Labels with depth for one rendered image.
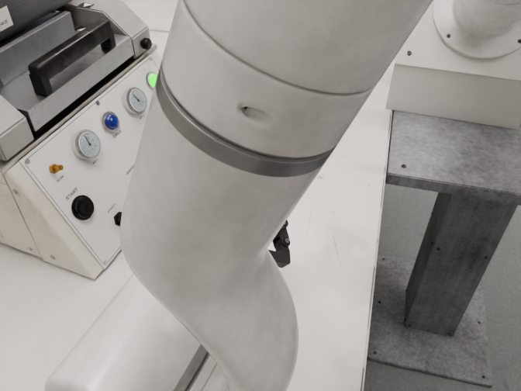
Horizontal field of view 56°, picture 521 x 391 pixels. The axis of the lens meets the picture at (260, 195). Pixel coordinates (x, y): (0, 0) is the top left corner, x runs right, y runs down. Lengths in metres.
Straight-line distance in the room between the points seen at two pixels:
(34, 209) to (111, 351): 0.32
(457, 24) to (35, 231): 0.78
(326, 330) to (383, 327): 0.91
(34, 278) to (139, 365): 0.39
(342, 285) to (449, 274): 0.71
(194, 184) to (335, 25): 0.09
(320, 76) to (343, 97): 0.02
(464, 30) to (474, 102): 0.13
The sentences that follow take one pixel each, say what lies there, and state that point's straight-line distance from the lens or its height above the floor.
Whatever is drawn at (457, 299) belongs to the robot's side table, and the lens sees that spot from 1.45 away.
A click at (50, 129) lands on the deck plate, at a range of 0.69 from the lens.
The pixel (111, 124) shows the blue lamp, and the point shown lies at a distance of 0.74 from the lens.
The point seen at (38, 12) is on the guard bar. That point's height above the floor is 1.02.
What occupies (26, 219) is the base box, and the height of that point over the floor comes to 0.84.
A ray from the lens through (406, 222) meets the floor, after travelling 1.88.
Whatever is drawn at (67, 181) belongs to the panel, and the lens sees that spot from 0.69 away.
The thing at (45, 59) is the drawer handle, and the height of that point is 1.01.
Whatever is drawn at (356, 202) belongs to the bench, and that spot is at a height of 0.75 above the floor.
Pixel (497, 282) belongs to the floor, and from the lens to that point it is 1.80.
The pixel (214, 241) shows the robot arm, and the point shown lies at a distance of 0.24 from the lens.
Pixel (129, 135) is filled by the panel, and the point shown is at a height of 0.86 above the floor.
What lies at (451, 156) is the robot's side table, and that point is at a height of 0.75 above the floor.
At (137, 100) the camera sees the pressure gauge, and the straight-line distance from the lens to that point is 0.77.
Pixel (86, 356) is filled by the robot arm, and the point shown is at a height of 0.97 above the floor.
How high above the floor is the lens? 1.29
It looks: 43 degrees down
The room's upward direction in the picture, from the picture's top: straight up
